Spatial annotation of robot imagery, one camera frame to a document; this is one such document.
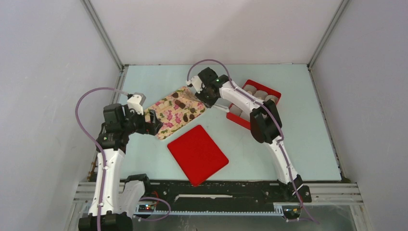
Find white handled metal tongs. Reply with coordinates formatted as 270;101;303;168
187;96;230;113

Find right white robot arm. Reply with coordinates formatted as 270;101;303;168
186;67;303;201

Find red box lid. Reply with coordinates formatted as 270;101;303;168
167;125;229;187

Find floral pattern tray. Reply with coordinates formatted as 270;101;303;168
145;87;206;140

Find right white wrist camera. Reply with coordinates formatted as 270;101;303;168
186;76;204;93

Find red chocolate box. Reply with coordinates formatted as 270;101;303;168
226;79;281;130

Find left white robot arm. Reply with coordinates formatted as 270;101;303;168
78;103;163;231

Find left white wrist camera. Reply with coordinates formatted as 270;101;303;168
127;92;146;115

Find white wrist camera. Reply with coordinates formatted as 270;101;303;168
127;92;146;115
186;76;204;93

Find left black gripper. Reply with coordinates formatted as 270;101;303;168
121;104;162;136

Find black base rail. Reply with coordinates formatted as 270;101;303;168
142;180;312;214

